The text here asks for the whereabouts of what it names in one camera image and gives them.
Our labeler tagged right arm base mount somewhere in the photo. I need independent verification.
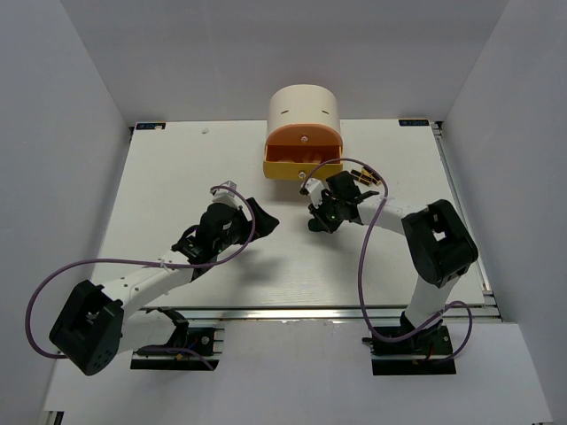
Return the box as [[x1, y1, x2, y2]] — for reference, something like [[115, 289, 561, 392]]
[[361, 325, 456, 376]]

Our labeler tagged peach puff with ribbon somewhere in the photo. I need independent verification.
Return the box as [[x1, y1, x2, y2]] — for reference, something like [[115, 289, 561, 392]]
[[303, 153, 323, 164]]

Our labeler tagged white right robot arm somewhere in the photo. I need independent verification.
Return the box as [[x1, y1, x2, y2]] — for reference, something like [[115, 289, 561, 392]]
[[300, 172, 478, 353]]

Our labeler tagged dark green powder puff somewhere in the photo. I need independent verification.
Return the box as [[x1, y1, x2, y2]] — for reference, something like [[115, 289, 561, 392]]
[[308, 221, 320, 232]]

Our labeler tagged yellow drawer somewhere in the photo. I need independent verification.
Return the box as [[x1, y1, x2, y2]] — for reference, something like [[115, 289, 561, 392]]
[[263, 145, 343, 181]]

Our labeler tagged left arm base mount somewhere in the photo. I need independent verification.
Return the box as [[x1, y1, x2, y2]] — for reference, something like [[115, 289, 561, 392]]
[[130, 307, 223, 372]]

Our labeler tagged left blue table label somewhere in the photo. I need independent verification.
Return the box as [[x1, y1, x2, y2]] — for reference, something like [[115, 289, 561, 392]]
[[135, 122, 167, 131]]

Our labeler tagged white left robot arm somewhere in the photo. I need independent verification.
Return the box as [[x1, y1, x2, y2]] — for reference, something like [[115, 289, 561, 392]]
[[49, 198, 279, 375]]

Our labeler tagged cream round drawer organizer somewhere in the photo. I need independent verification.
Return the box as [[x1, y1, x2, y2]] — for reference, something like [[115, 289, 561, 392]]
[[267, 84, 341, 137]]

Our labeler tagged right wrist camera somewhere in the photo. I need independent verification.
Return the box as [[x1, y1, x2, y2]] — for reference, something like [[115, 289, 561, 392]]
[[299, 178, 325, 209]]

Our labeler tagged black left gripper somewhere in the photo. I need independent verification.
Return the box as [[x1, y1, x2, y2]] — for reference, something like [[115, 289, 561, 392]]
[[214, 197, 278, 253]]

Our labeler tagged orange top drawer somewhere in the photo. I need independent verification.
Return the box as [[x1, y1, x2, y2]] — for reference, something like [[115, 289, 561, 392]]
[[266, 123, 343, 146]]

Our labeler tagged black gold lipstick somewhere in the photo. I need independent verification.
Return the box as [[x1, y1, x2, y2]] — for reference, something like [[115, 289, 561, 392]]
[[350, 169, 377, 187], [361, 166, 382, 185]]

